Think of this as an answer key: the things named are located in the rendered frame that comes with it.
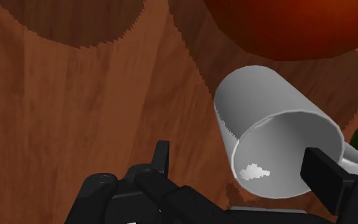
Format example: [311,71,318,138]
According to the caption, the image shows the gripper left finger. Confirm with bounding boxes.
[64,140,229,224]

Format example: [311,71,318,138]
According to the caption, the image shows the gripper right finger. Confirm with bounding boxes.
[299,147,358,224]

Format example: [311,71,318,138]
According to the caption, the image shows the white mug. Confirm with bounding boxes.
[213,64,358,200]

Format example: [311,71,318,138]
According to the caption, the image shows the red round fruit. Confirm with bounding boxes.
[202,0,358,62]

